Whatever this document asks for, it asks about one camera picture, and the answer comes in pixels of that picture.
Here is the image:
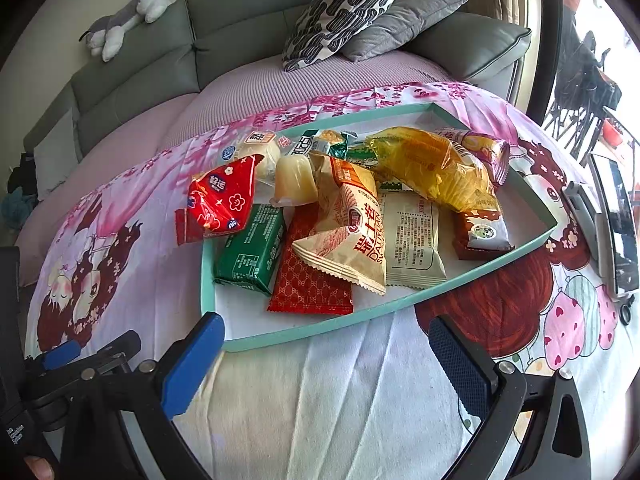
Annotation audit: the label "grey stand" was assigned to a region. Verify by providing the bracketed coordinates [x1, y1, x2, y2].
[562, 180, 596, 231]

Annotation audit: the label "orange object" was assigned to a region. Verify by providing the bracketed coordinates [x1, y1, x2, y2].
[602, 120, 626, 146]

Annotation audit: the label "person's left hand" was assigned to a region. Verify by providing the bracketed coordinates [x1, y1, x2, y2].
[22, 455, 58, 480]

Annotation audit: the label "red milk biscuit packet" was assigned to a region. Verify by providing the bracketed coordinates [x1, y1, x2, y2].
[452, 209, 516, 262]

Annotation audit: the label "grey white plush toy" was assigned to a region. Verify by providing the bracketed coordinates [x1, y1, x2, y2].
[78, 0, 173, 62]

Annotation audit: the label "beige swiss roll packet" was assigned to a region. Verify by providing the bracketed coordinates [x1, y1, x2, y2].
[291, 152, 388, 296]

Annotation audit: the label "black metal rack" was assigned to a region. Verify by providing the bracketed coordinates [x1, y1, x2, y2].
[542, 30, 623, 151]

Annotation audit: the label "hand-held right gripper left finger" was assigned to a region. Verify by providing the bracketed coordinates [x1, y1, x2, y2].
[60, 311, 226, 480]

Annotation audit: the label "black white patterned pillow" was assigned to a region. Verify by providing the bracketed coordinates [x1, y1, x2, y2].
[281, 0, 403, 72]

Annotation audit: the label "bun in clear bag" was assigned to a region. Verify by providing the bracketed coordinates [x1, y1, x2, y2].
[220, 130, 283, 178]

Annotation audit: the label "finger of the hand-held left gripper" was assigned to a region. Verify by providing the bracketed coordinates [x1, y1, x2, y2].
[24, 339, 85, 376]
[65, 330, 143, 386]

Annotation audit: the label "grey pillow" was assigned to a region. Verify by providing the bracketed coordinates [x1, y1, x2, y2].
[342, 0, 471, 63]

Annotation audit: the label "red patterned snack packet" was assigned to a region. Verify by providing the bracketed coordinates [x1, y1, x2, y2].
[266, 205, 356, 316]

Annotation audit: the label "black screen device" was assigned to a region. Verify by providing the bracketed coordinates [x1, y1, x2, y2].
[590, 152, 640, 301]

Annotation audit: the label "yellow clear bread packet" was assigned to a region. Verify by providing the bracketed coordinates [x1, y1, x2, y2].
[365, 126, 501, 213]

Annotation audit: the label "dark clothes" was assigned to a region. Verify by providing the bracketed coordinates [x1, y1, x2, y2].
[7, 152, 38, 193]

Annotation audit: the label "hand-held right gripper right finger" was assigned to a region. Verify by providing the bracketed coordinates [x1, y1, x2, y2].
[428, 315, 593, 480]

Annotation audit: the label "purple strawberry roll packet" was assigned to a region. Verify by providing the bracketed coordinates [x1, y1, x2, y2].
[435, 127, 511, 183]

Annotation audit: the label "teal rimmed white tray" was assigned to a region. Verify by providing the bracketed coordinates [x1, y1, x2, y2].
[200, 102, 558, 353]

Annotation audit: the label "grey green sofa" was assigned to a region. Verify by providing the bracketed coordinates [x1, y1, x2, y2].
[22, 0, 533, 171]

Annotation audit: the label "pink cartoon printed blanket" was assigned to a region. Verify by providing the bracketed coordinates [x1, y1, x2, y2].
[22, 80, 626, 480]

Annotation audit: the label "small green edged candy packet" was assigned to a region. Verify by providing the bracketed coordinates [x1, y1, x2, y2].
[345, 142, 386, 166]

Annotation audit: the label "red flower print snack packet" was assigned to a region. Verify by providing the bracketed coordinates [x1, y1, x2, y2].
[175, 154, 266, 246]

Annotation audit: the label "pink ribbed sofa cover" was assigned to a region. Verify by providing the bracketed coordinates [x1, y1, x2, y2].
[15, 52, 481, 241]

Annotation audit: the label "pale yellow jelly cup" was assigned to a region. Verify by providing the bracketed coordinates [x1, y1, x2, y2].
[270, 154, 320, 208]

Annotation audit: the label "cream snack packet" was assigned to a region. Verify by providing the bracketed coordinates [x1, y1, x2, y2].
[377, 187, 447, 289]

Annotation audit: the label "teal cloth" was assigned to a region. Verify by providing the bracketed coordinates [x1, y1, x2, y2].
[0, 187, 38, 231]

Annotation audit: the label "small green white snack packet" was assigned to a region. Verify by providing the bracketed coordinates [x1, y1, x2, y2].
[287, 129, 351, 161]

